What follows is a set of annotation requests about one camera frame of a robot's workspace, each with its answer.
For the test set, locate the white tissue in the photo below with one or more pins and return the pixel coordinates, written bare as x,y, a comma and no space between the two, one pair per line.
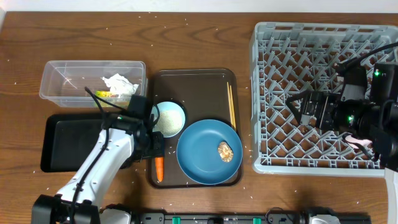
120,85

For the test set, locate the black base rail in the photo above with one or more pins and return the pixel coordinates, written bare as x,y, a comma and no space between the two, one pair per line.
271,217

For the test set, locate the orange carrot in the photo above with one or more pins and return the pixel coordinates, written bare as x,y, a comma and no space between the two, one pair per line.
159,167

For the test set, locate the light blue rice bowl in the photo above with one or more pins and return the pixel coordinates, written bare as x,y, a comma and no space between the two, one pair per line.
170,118

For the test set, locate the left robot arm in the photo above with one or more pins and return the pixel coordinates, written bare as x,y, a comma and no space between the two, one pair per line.
125,137

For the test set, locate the dark blue plate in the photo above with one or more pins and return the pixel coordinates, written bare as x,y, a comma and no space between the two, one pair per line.
198,156

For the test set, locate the brown food piece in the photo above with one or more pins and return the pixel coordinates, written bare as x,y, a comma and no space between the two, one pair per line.
225,152

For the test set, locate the clear plastic waste bin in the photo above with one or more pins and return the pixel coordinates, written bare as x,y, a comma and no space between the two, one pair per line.
64,81

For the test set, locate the pink plastic cup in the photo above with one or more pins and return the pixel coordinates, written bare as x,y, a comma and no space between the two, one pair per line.
353,141

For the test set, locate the wooden chopstick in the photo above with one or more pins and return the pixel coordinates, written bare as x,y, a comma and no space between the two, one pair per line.
232,105

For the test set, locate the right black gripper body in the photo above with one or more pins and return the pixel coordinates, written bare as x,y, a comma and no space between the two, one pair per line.
329,117

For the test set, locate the black rectangular tray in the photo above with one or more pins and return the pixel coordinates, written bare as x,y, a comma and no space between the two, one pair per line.
68,141

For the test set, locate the yellow snack wrapper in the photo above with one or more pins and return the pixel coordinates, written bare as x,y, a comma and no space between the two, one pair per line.
116,99

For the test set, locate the brown serving tray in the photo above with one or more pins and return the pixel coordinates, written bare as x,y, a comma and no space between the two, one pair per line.
202,94

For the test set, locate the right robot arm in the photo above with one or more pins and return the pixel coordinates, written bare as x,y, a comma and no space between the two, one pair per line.
365,112

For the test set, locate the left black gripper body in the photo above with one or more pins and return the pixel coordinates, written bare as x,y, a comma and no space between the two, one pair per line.
156,147

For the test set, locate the grey dishwasher rack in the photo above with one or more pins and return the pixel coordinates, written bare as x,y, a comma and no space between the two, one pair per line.
288,58

